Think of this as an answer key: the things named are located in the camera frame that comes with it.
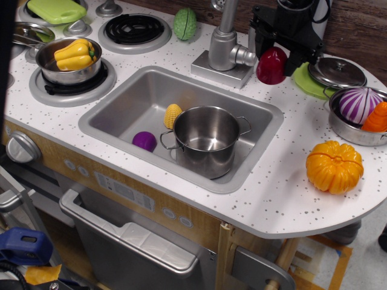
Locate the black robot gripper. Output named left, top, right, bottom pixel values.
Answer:
left=250, top=1, right=324, bottom=77

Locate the dark red toy sweet potato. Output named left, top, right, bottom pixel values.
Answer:
left=256, top=47, right=287, bottom=85

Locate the steel pot lid right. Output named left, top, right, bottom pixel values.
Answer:
left=308, top=57, right=367, bottom=88

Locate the steel pot in sink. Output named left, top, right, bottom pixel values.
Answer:
left=160, top=106, right=252, bottom=179

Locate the grey sink basin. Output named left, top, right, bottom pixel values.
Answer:
left=79, top=66, right=284, bottom=194

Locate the steel pot on stove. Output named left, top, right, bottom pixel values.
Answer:
left=35, top=37, right=102, bottom=85

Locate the light green plate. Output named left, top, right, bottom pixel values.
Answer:
left=293, top=62, right=337, bottom=100

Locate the silver toy faucet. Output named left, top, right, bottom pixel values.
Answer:
left=191, top=1, right=258, bottom=89

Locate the purple white toy onion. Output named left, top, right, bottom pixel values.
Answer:
left=339, top=87, right=383, bottom=124

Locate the green toy cabbage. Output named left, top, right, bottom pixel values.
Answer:
left=173, top=8, right=197, bottom=40

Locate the steel pan right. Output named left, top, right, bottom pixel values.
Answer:
left=328, top=88, right=386, bottom=147

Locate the orange toy carrot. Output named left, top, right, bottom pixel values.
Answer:
left=361, top=101, right=386, bottom=133

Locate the yellow toy corn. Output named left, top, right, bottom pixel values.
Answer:
left=163, top=104, right=182, bottom=129

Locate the orange toy pumpkin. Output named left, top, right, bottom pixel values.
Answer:
left=305, top=141, right=364, bottom=195

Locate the black coil burner rear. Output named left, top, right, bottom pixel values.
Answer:
left=98, top=14, right=172, bottom=55

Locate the purple toy eggplant piece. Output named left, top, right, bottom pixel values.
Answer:
left=132, top=131, right=157, bottom=152

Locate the silver stove knob rear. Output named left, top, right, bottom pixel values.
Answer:
left=96, top=0, right=123, bottom=18

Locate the silver stove knob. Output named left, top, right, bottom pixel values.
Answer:
left=63, top=19, right=92, bottom=37
left=96, top=0, right=123, bottom=18

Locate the yellow toy bell pepper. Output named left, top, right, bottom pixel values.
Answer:
left=54, top=39, right=97, bottom=71

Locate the silver stove knob middle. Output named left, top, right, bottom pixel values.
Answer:
left=63, top=19, right=92, bottom=37

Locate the black front stove burner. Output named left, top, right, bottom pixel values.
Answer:
left=29, top=59, right=116, bottom=108

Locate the green cutting board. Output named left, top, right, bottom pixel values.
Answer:
left=27, top=0, right=87, bottom=25

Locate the steel lid left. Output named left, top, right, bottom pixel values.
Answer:
left=12, top=22, right=56, bottom=49

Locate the grey dishwasher door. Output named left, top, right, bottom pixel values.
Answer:
left=59, top=189, right=216, bottom=289

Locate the black foreground pole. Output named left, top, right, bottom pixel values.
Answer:
left=1, top=0, right=18, bottom=132

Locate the silver oven knob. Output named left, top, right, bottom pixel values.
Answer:
left=5, top=131, right=41, bottom=163

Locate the blue clamp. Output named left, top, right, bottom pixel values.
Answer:
left=1, top=227, right=54, bottom=266

